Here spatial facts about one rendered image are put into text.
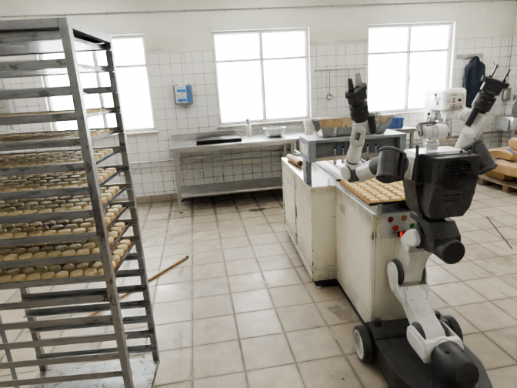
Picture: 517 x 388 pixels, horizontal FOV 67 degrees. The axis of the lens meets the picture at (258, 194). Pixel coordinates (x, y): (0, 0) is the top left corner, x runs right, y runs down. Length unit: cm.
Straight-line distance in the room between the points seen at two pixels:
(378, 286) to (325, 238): 71
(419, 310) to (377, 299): 31
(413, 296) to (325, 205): 97
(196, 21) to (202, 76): 72
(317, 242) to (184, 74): 356
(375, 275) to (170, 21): 449
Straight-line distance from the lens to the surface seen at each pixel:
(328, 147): 290
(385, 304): 254
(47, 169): 161
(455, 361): 206
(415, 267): 227
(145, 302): 220
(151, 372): 231
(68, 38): 151
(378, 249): 235
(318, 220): 293
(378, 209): 223
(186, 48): 580
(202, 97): 578
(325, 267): 309
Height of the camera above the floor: 156
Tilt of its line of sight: 15 degrees down
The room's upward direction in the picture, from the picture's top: 4 degrees counter-clockwise
